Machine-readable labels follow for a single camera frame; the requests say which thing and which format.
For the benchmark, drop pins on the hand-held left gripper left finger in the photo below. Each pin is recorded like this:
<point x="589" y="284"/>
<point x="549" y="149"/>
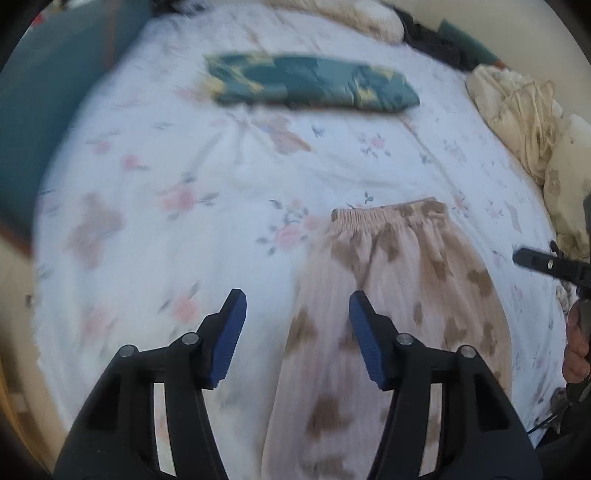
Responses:
<point x="226" y="337"/>

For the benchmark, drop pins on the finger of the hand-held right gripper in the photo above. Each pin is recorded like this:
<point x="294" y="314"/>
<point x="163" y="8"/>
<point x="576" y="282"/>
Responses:
<point x="549" y="264"/>

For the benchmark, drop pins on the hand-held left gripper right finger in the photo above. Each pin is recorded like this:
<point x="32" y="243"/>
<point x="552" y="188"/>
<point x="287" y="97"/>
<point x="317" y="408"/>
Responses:
<point x="367" y="339"/>

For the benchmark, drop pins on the pink pants with brown print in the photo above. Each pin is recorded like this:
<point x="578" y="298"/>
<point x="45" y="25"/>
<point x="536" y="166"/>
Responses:
<point x="397" y="295"/>

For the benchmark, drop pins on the person's right hand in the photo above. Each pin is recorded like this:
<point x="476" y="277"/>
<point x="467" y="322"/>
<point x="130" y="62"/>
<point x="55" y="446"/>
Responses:
<point x="577" y="346"/>

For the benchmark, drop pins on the cream crumpled blanket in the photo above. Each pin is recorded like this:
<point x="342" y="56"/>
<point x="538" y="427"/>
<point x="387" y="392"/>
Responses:
<point x="531" y="134"/>

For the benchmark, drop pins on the white floral bed sheet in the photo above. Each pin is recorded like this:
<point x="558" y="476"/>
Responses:
<point x="194" y="194"/>

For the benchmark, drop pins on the dark clothes pile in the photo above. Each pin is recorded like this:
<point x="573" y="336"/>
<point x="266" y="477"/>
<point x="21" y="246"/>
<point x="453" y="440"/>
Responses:
<point x="434" y="39"/>

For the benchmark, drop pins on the folded green patterned cloth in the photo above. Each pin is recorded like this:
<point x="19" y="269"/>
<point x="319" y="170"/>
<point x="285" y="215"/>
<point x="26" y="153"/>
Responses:
<point x="304" y="83"/>

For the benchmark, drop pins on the teal headboard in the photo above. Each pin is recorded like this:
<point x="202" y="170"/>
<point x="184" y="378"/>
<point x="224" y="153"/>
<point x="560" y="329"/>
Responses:
<point x="51" y="101"/>

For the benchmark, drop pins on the cream pillow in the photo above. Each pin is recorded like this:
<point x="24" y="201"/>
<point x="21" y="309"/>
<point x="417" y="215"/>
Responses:
<point x="351" y="14"/>

